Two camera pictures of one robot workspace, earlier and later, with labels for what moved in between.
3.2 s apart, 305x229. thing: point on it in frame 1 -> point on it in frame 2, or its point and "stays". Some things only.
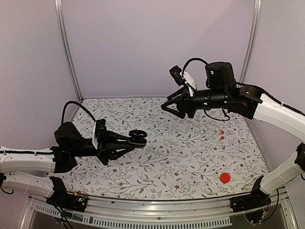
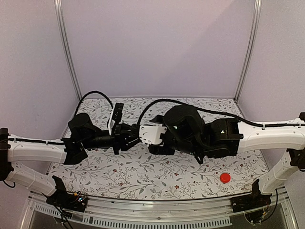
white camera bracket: x=189 y=81 -> x=152 y=133
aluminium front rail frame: x=134 y=213 stays
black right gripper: x=181 y=100 -> x=155 y=151
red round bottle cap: x=225 y=178 stays
